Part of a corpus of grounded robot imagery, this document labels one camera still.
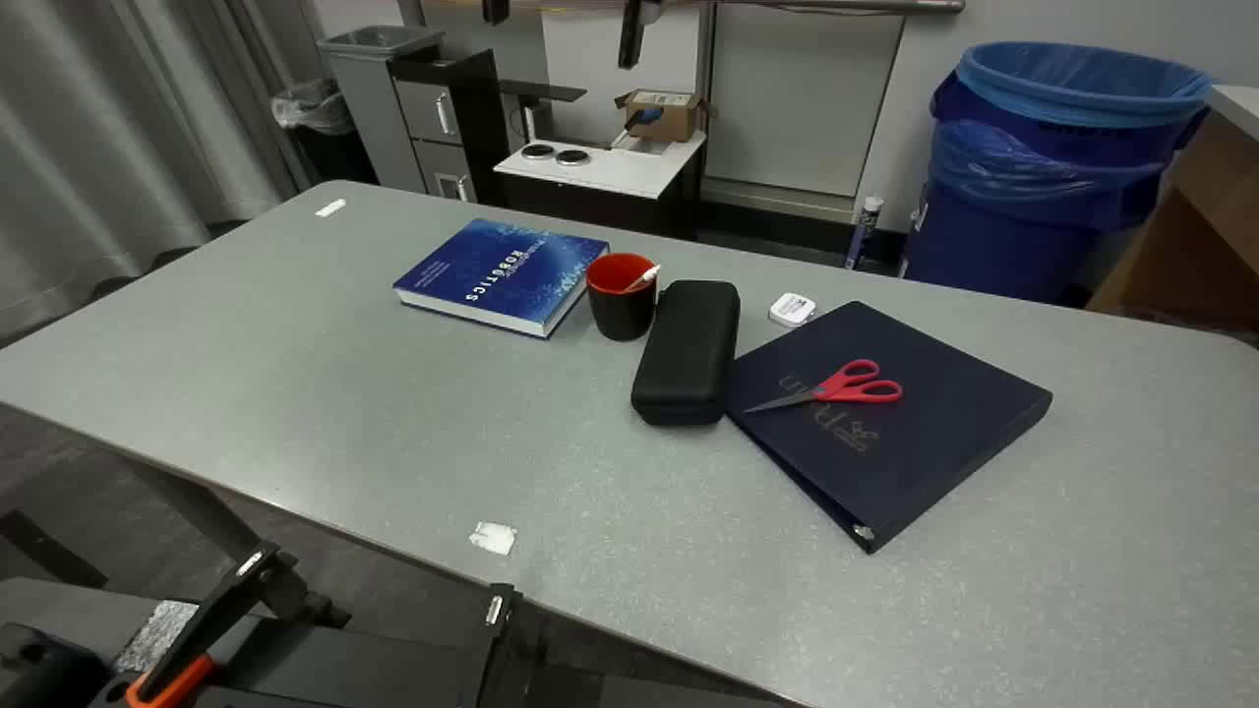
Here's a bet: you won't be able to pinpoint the black zippered hard case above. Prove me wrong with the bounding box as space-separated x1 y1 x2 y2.
629 278 738 426

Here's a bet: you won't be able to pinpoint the blue hardcover book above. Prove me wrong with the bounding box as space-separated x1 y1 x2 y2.
393 222 608 340

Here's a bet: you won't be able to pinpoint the small white square box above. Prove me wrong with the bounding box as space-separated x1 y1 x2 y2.
769 291 816 327

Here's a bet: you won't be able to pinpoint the low white top cabinet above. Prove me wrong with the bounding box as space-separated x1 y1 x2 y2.
495 131 708 237

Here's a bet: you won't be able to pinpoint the white tape piece near edge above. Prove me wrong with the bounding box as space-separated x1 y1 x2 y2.
468 525 515 556

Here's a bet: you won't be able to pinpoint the small cardboard box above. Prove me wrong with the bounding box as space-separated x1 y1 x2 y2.
617 88 708 144

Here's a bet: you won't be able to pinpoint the navy blue binder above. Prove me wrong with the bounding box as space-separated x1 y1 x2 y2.
726 302 1053 556

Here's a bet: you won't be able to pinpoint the grey filing cabinet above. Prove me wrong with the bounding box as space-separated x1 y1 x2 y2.
322 22 474 201

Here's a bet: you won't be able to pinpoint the blue trash bin with liner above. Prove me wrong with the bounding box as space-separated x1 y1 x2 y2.
907 41 1211 302

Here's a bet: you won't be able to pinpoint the grey curtain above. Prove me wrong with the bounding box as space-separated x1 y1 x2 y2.
0 0 322 341

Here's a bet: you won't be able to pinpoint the black orange clamp tool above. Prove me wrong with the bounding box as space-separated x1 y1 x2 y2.
90 542 347 708

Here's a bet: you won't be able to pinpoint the wooden desk at right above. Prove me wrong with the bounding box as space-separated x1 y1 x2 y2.
1089 88 1259 330

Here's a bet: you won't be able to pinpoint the red handled scissors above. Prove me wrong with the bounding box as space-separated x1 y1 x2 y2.
760 358 906 413

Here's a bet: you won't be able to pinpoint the white wall panel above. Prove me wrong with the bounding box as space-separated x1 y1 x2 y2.
708 5 902 195

